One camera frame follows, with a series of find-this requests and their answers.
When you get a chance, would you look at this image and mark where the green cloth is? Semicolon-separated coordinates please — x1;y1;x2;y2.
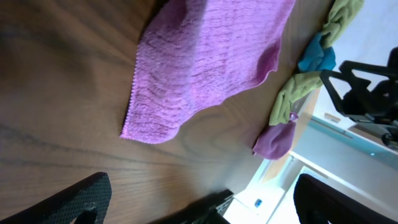
269;71;323;126
320;0;364;49

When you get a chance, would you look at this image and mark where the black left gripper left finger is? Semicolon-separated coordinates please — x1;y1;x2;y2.
1;172;112;223

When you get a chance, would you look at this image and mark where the lower green cloth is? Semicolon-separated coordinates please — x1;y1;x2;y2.
269;71;323;126

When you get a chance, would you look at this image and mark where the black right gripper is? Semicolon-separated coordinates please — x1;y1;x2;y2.
320;47;397;149

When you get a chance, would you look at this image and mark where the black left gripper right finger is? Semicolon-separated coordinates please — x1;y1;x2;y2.
294;174;397;224

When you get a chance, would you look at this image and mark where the purple cloth in pile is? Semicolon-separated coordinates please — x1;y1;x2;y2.
252;113;299;160

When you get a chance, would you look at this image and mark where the upper green cloth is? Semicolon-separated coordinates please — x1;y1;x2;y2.
320;0;364;49

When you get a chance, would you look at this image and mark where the blue cloth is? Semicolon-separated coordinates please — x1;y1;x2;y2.
297;33;336;73

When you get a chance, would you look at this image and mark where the purple cloth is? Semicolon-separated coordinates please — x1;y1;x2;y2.
252;113;299;160
121;0;295;144

